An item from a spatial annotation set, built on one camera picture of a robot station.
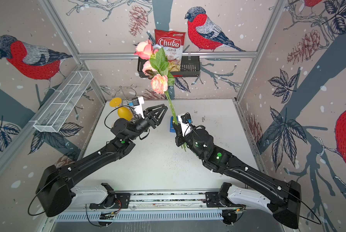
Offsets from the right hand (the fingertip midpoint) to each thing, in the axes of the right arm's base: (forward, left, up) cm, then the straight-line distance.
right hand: (174, 123), depth 66 cm
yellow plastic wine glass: (+19, +34, -16) cm, 42 cm away
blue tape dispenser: (+18, +4, -31) cm, 35 cm away
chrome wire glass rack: (+49, +43, -25) cm, 70 cm away
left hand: (+2, +3, +10) cm, 10 cm away
